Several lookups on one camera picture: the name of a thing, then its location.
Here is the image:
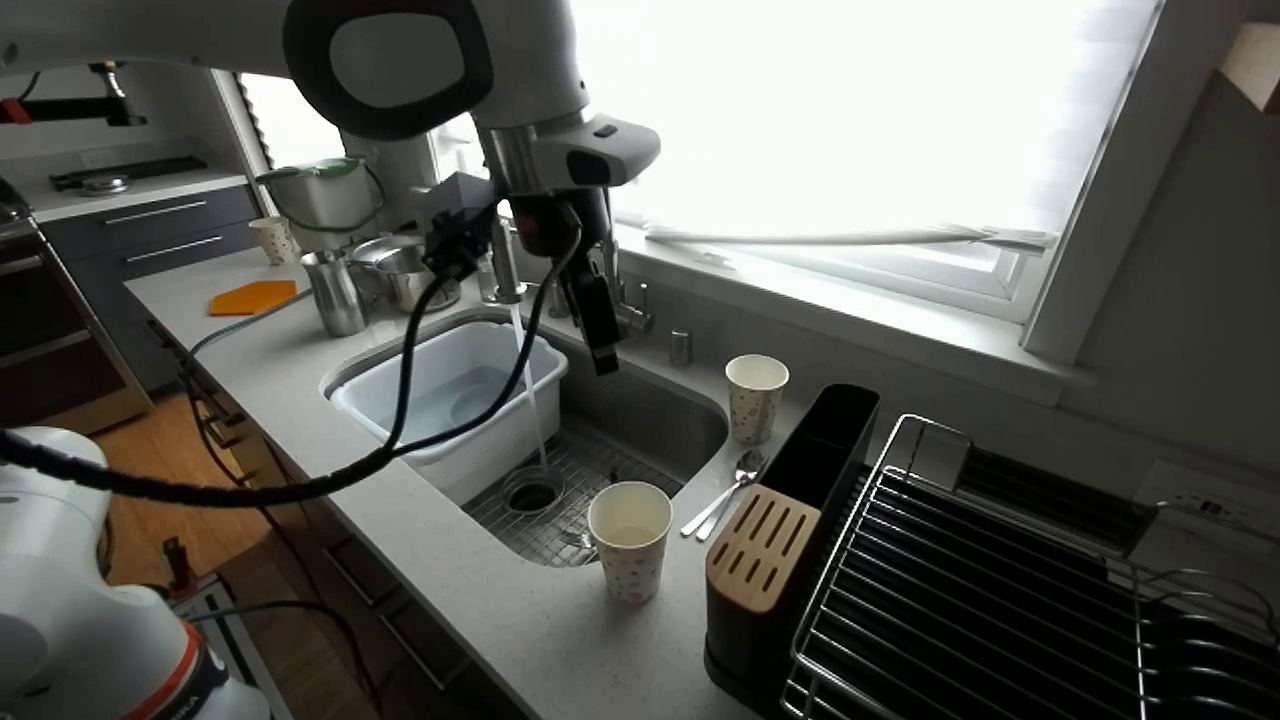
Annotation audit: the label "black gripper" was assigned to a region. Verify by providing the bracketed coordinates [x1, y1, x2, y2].
[507, 189, 627, 382]

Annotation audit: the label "chrome spring pull-down faucet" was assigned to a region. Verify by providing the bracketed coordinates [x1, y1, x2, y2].
[481, 195, 535, 314]

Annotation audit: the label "stainless steel sink basin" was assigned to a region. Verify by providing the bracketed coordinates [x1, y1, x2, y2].
[315, 299, 735, 573]

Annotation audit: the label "steel spoon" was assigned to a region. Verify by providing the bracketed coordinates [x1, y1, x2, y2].
[691, 448, 773, 549]
[677, 456, 757, 546]

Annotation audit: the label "shiny steel pot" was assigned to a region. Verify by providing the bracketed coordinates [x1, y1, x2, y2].
[352, 233, 462, 320]

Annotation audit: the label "tall steel jar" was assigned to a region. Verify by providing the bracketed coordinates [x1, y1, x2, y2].
[299, 250, 369, 341]

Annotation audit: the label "white container green rim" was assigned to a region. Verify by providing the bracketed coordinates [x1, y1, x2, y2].
[259, 152, 386, 256]

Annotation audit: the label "orange round lid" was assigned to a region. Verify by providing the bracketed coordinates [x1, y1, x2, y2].
[205, 276, 299, 320]

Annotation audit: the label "dark built-in oven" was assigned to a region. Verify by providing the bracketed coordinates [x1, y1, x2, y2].
[0, 184, 153, 437]

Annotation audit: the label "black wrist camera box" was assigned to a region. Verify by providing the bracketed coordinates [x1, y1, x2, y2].
[421, 171, 507, 288]

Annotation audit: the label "wire sink bottom grid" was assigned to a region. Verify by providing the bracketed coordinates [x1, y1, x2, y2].
[462, 420, 691, 573]

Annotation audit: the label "thin black floor cable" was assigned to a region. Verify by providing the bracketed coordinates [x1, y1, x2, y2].
[185, 595, 392, 716]

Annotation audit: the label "wire dish drying rack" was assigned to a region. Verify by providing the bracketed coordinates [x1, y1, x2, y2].
[774, 409, 1280, 720]

